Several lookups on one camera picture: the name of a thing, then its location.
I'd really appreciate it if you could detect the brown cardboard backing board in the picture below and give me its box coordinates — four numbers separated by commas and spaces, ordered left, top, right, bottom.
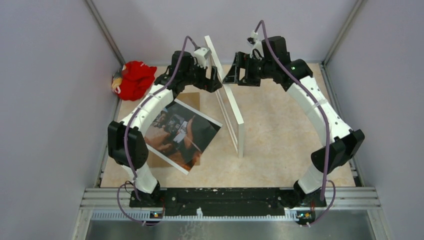
145, 92, 201, 171

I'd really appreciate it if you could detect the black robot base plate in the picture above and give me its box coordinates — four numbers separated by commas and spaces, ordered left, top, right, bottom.
129, 187, 327, 218

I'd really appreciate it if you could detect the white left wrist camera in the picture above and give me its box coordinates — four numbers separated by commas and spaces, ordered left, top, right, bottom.
193, 47, 212, 65

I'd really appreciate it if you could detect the printed photo with white border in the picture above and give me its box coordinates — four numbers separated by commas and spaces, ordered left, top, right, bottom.
143, 99, 223, 175

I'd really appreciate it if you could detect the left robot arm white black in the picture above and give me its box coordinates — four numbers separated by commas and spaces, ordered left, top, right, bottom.
107, 47, 222, 207

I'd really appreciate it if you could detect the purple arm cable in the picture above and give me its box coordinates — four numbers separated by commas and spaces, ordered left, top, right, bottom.
117, 35, 200, 227
254, 19, 337, 229

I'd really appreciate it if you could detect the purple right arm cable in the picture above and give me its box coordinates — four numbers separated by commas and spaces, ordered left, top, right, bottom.
254, 19, 337, 229

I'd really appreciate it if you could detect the red crumpled cloth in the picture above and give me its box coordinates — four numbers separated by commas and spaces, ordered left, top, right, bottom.
111, 61, 157, 102

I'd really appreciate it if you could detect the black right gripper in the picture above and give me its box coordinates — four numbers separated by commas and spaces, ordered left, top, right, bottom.
222, 52, 274, 88

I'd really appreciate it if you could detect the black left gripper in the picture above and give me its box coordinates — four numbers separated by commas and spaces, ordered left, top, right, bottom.
182, 58, 222, 93

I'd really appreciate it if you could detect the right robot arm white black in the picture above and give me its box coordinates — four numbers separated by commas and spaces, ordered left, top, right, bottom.
223, 36, 365, 207

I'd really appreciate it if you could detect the white wooden picture frame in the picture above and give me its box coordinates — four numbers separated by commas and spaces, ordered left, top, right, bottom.
204, 35, 246, 158

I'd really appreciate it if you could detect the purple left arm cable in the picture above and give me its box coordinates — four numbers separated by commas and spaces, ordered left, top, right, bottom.
117, 35, 200, 227

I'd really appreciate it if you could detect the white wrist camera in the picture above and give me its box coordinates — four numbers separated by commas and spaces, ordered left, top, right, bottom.
193, 47, 212, 65
247, 30, 262, 48

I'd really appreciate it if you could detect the aluminium front rail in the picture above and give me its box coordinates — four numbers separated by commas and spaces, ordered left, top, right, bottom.
80, 187, 381, 223

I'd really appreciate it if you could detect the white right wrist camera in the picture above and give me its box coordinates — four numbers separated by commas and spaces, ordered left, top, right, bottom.
247, 30, 262, 48

